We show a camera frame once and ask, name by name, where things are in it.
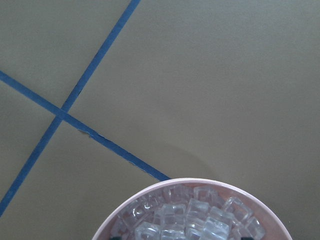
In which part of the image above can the pile of clear ice cubes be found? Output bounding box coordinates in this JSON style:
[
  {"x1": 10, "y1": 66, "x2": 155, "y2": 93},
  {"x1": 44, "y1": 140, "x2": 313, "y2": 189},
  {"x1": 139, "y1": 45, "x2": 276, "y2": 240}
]
[{"x1": 110, "y1": 184, "x2": 266, "y2": 240}]

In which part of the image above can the pink bowl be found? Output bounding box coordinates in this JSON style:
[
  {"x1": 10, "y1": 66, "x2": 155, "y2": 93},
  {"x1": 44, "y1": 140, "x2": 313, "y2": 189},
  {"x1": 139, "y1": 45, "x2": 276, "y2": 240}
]
[{"x1": 92, "y1": 178, "x2": 292, "y2": 240}]

